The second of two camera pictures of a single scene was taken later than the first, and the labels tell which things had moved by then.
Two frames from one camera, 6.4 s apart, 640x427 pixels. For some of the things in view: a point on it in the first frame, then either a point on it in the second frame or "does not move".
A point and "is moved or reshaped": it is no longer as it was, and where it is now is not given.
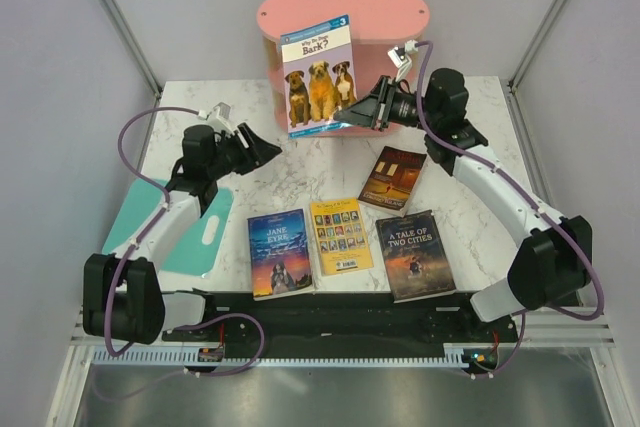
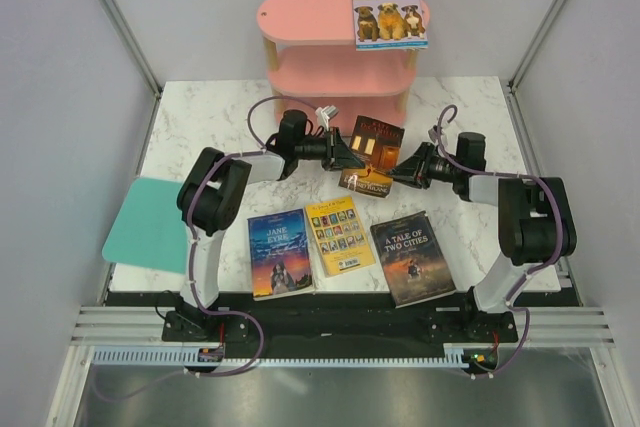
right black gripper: [375, 109] → [414, 169]
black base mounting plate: [357, 326] does not move
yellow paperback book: [341, 236] does not move
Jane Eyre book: [280, 261] does not move
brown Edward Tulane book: [392, 180] is moved or reshaped
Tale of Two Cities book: [414, 263] does not move
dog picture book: [319, 76] → [388, 16]
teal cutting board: [200, 251] does not move
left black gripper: [258, 151] → [338, 154]
